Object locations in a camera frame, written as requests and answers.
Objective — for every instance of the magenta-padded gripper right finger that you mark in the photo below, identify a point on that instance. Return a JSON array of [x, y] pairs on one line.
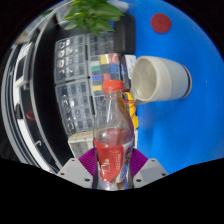
[[151, 171]]

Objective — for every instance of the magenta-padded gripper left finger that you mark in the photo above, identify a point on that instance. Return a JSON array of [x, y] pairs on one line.
[[71, 171]]

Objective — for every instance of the clear red-capped drink bottle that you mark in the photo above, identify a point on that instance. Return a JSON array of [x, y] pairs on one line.
[[113, 156]]

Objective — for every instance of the yellow multimeter with leads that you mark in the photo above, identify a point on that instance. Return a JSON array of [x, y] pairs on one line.
[[134, 115]]

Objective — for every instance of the dark workbench shelf unit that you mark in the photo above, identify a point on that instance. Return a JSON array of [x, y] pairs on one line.
[[43, 100]]

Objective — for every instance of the beige and grey mug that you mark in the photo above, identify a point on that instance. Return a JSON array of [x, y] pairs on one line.
[[166, 80]]

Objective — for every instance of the black box with white label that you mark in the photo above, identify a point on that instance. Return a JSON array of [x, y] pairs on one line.
[[128, 68]]

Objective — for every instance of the clear organizer with coloured parts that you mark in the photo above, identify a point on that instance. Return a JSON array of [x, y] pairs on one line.
[[103, 68]]

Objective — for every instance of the black case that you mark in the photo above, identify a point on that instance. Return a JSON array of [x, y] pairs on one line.
[[125, 36]]

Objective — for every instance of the flat round red coaster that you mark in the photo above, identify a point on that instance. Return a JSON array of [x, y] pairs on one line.
[[161, 22]]

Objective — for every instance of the green potted plant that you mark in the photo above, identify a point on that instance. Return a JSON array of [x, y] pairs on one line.
[[93, 15]]

